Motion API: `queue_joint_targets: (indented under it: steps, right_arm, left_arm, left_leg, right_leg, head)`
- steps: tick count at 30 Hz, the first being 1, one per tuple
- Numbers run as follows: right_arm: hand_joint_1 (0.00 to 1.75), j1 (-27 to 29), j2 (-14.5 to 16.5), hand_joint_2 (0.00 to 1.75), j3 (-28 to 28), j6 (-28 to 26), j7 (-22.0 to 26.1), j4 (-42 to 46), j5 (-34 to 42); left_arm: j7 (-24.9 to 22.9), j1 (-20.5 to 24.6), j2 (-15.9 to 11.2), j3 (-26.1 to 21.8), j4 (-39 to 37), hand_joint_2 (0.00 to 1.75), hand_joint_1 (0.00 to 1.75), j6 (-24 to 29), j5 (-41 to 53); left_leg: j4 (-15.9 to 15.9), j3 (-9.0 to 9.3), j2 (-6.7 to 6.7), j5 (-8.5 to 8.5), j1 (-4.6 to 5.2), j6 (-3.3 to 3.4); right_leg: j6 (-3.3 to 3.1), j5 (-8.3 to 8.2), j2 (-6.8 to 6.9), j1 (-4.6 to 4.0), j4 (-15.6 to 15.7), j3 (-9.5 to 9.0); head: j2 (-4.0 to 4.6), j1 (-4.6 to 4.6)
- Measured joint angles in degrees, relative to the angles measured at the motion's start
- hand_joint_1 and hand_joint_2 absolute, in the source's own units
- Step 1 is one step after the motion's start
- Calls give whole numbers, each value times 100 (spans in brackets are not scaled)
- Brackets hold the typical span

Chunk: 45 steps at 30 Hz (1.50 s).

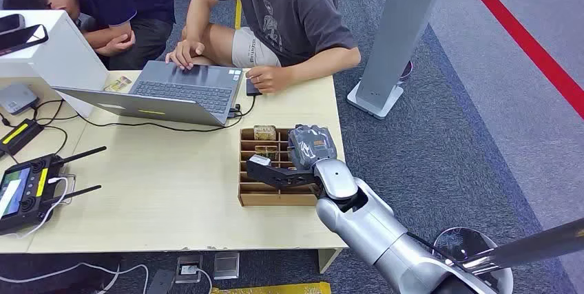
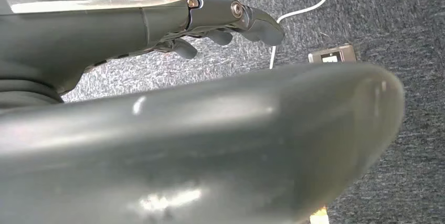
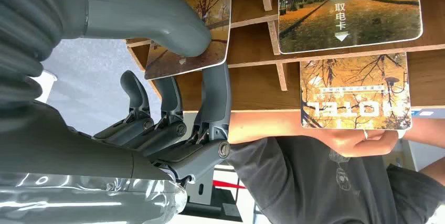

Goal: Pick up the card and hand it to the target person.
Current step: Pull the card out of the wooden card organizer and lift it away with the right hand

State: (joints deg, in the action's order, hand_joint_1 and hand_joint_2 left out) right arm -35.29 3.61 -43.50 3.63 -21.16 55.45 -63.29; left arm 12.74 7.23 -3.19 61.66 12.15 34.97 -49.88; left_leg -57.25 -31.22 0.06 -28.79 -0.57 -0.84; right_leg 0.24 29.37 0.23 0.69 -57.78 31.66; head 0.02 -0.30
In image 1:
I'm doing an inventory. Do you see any person's hand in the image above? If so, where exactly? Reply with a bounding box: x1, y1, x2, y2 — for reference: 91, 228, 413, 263
93, 31, 137, 58

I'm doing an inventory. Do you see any small grey box device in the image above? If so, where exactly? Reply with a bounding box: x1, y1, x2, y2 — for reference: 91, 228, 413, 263
0, 83, 40, 116

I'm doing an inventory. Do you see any small printed card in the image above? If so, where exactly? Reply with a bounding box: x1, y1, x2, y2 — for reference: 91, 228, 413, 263
103, 75, 134, 94

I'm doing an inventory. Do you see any grey floor socket plate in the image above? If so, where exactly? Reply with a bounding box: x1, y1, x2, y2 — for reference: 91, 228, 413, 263
213, 251, 241, 281

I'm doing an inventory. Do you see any black adapter yellow label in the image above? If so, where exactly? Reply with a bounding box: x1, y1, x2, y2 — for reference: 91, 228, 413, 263
0, 118, 45, 159

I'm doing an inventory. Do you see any wooden slotted card holder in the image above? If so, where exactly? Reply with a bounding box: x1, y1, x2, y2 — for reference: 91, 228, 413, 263
238, 127, 320, 207

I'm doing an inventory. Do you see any white box cabinet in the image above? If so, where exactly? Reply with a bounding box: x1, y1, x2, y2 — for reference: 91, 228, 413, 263
0, 9, 110, 118

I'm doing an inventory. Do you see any grey open laptop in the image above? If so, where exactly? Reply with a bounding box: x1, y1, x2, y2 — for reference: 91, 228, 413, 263
52, 60, 244, 128

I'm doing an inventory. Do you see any person's left hand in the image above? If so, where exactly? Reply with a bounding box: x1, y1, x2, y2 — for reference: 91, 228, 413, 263
244, 65, 293, 95

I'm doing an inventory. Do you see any white floor cable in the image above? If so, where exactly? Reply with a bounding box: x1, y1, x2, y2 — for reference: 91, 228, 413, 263
0, 262, 150, 294

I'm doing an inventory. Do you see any black bracket wrist camera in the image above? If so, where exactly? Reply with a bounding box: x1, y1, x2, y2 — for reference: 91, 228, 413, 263
245, 154, 321, 191

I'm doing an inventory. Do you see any white usb cable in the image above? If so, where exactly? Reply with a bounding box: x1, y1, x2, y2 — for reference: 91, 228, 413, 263
0, 176, 70, 241

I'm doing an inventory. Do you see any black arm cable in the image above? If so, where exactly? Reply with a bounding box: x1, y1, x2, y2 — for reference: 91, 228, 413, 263
405, 231, 463, 268

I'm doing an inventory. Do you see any red barrier belt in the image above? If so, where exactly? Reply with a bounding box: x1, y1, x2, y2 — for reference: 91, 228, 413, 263
452, 0, 584, 120

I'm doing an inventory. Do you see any yellow floor strip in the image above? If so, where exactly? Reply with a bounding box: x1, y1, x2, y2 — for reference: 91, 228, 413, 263
210, 282, 333, 294

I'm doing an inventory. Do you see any black adapter cable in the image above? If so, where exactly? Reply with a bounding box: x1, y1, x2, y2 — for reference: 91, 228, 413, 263
0, 98, 81, 164

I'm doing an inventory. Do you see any brown patterned card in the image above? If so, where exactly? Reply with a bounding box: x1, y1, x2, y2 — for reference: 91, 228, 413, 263
254, 145, 279, 161

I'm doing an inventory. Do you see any black smartphone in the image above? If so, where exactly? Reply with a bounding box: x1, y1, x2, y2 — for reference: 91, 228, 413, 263
0, 23, 50, 57
0, 13, 26, 36

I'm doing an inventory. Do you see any black phone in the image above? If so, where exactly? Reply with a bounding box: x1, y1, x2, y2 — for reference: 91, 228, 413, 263
245, 77, 264, 98

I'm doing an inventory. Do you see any black remote controller with screen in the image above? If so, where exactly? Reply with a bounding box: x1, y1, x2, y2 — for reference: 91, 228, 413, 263
0, 145, 108, 237

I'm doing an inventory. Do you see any grey pillar stand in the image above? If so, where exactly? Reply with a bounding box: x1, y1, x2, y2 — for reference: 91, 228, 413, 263
346, 0, 451, 121

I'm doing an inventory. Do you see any chrome stanchion post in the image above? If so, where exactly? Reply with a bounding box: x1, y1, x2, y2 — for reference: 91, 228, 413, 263
431, 217, 584, 294

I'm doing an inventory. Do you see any floor power socket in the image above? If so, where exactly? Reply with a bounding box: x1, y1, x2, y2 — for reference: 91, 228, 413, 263
174, 255, 205, 284

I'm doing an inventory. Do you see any person's right hand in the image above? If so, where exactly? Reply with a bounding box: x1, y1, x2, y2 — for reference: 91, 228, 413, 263
165, 39, 207, 72

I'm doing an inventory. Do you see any black laptop cable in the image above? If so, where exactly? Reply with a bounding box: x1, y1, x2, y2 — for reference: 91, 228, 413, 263
76, 95, 258, 134

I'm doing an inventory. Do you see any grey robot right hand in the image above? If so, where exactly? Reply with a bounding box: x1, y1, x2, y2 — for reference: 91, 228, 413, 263
287, 125, 339, 172

